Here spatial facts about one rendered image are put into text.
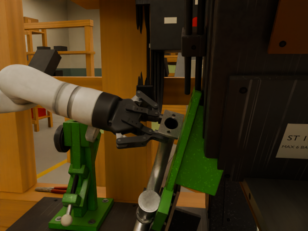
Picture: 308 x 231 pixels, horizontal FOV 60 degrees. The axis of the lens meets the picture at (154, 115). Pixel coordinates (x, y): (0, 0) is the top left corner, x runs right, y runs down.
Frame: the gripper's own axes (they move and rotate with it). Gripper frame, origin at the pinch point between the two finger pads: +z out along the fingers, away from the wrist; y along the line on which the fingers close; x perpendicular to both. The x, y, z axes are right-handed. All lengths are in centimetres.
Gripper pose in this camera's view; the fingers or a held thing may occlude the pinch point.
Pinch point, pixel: (165, 129)
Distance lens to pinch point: 53.5
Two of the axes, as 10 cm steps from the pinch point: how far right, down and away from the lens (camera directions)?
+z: 9.6, 2.8, -0.8
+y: 2.8, -8.0, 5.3
